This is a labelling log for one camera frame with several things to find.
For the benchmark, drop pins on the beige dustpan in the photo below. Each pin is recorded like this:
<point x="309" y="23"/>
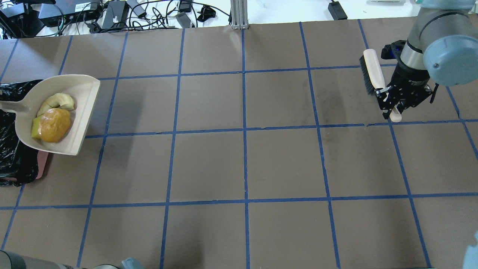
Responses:
<point x="84" y="90"/>

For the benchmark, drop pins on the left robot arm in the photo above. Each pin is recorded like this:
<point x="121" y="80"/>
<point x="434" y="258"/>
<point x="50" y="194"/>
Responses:
<point x="11" y="260"/>

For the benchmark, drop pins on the black trash bag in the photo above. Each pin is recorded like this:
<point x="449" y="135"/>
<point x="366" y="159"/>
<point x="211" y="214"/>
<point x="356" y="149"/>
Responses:
<point x="19" y="163"/>

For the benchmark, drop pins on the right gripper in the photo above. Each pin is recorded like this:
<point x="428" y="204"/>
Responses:
<point x="410" y="83"/>

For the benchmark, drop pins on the beige hand brush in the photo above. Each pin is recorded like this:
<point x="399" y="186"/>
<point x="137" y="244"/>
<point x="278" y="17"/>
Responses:
<point x="373" y="76"/>

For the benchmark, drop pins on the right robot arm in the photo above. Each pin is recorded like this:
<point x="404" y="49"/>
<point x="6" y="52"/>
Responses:
<point x="441" y="50"/>

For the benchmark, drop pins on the black power adapter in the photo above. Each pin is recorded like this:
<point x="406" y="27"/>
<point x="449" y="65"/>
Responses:
<point x="336" y="11"/>

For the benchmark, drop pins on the pink bin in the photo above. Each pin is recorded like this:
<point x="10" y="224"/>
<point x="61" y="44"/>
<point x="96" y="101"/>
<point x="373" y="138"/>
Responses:
<point x="41" y="161"/>

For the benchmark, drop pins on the aluminium frame post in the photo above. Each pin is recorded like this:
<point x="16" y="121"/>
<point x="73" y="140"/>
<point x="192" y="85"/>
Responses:
<point x="238" y="14"/>

